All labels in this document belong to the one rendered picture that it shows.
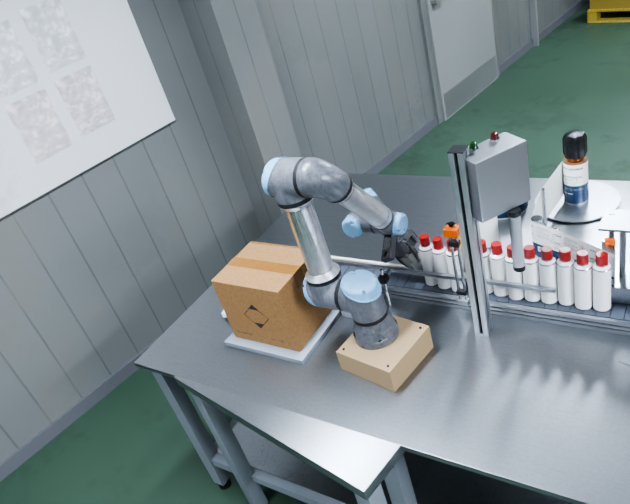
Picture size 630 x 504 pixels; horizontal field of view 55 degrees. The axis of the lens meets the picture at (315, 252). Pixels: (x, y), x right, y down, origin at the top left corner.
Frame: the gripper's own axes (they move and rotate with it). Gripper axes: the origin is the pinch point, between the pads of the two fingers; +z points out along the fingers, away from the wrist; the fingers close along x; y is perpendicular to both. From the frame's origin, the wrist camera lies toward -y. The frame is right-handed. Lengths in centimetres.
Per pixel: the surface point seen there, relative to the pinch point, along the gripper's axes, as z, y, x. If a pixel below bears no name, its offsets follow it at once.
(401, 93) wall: -32, 280, 147
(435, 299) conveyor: 10.2, -4.9, -2.1
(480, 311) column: 13.6, -16.2, -24.4
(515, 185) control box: -17, -8, -56
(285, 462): 36, -49, 81
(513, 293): 18.8, -2.5, -28.6
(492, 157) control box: -28, -13, -58
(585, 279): 22, -2, -52
